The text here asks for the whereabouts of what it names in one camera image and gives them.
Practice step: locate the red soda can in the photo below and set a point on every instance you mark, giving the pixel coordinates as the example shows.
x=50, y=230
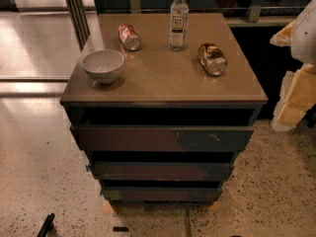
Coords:
x=128, y=37

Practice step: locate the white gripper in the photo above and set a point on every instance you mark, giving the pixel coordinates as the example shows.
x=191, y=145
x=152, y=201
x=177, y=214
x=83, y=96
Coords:
x=305, y=37

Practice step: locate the black object on floor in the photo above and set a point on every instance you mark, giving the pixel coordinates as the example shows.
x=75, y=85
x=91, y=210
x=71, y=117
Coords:
x=47, y=225

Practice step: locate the clear plastic water bottle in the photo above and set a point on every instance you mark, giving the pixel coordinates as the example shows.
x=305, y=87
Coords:
x=179, y=13

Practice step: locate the metal railing shelf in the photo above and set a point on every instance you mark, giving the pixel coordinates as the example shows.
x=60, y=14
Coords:
x=230, y=4

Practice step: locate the gold soda can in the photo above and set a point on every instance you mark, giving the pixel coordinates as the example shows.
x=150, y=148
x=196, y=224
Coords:
x=212, y=59

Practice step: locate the brown drawer cabinet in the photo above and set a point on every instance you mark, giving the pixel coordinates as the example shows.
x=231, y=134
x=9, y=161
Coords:
x=160, y=87

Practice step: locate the white ceramic bowl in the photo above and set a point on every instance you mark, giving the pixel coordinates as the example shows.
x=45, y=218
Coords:
x=103, y=66

